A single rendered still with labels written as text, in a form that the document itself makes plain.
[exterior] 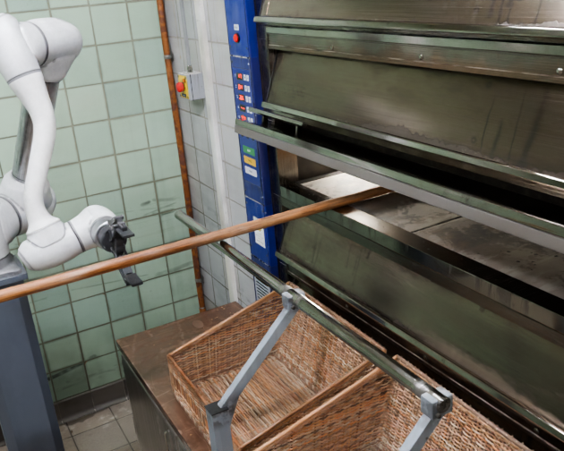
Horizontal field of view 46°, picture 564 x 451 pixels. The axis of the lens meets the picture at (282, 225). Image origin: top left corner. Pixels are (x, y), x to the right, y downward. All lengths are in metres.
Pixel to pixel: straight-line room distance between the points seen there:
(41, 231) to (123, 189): 1.05
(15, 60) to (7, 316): 0.85
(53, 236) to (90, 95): 1.03
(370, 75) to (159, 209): 1.58
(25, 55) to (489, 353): 1.45
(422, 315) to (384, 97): 0.56
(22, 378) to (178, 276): 1.02
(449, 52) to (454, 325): 0.65
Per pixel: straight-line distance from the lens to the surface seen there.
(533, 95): 1.39
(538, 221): 1.21
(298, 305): 1.50
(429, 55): 1.56
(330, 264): 2.09
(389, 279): 1.87
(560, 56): 1.31
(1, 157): 2.89
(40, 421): 2.61
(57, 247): 2.01
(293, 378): 2.29
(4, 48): 2.06
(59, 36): 2.16
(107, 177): 2.99
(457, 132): 1.50
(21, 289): 1.73
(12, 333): 2.43
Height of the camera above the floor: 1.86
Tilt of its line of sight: 21 degrees down
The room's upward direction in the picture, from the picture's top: 5 degrees counter-clockwise
